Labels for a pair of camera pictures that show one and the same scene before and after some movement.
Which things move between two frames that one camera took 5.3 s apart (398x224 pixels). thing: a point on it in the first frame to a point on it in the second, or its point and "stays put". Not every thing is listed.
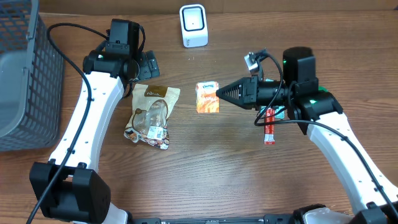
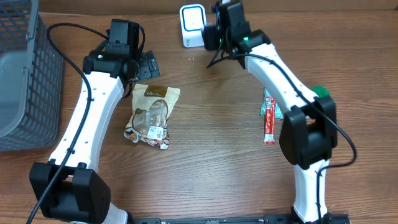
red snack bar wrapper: x=269 y=130 stays put
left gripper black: x=148 y=66 stays put
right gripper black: x=254 y=92 to x=210 y=37
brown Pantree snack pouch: x=151 y=105 stays put
